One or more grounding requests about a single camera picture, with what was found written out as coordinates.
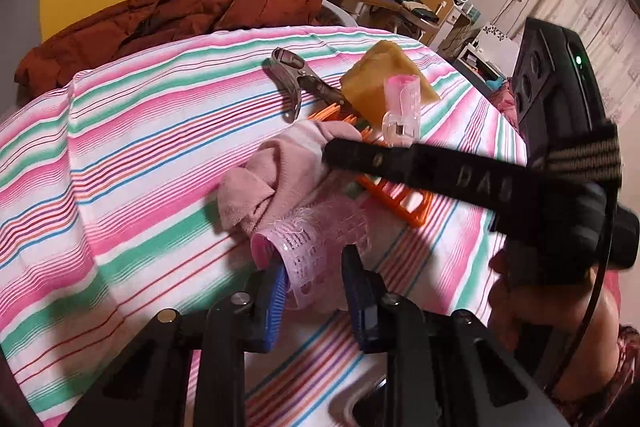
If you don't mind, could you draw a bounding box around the orange plastic basket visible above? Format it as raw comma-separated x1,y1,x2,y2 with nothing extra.
307,102,435,228

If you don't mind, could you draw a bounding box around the metal pliers tool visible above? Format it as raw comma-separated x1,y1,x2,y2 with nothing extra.
264,48,351,124

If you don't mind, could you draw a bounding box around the black cable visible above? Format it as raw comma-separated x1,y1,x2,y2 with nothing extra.
545,187,618,398

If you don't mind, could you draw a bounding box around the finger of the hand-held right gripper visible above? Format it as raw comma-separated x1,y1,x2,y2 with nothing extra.
322,134,421,188

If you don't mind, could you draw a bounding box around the pink sock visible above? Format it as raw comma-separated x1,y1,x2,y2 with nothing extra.
217,119,363,240

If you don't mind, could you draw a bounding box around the person's right hand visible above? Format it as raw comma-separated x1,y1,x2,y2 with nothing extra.
487,252,601,353

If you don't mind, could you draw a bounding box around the pink mesh hair roller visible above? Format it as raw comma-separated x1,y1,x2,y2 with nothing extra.
250,194,373,313

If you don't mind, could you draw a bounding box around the patterned clothing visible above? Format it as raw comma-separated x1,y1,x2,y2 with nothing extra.
550,324,640,427

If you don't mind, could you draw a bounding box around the grey plastic container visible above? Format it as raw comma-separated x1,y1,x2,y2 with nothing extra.
327,372,396,427

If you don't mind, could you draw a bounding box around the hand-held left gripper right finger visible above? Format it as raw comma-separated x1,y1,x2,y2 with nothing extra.
341,244,571,427

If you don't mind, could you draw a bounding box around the pink hair roller with clip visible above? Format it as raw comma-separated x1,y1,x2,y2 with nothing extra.
381,75,425,145

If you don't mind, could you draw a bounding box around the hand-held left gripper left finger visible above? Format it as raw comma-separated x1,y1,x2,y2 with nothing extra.
60,264,291,427

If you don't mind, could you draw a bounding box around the white storage box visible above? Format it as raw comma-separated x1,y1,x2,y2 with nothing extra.
470,23,521,72

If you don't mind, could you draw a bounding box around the red-brown padded jacket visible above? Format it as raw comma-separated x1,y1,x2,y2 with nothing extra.
14,0,326,100

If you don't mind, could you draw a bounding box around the person's right forearm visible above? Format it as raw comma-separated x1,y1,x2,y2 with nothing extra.
550,272,626,403

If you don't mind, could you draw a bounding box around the pink green striped tablecloth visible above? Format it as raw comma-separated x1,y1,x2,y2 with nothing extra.
0,25,531,427

